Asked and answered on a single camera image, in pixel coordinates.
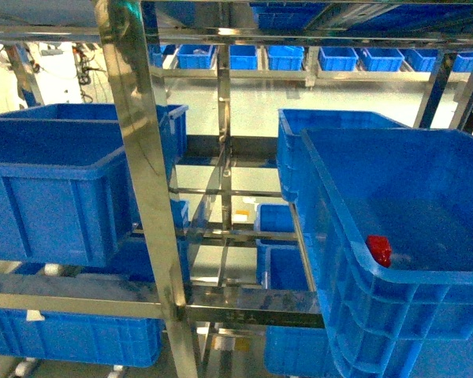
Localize large blue crate right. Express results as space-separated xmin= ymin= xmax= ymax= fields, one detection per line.
xmin=296 ymin=128 xmax=473 ymax=377

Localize blue crate on rack middle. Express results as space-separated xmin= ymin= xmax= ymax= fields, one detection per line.
xmin=0 ymin=119 xmax=140 ymax=267

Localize red toy block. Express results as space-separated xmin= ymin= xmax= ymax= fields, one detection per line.
xmin=366 ymin=235 xmax=393 ymax=268

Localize steel flow rack shelf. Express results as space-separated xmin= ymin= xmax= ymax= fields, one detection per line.
xmin=0 ymin=1 xmax=473 ymax=377

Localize blue crate with white bag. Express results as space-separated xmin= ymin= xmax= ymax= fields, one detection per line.
xmin=0 ymin=309 xmax=164 ymax=368

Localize blue crate lower right rack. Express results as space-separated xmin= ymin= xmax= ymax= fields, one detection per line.
xmin=264 ymin=326 xmax=341 ymax=377

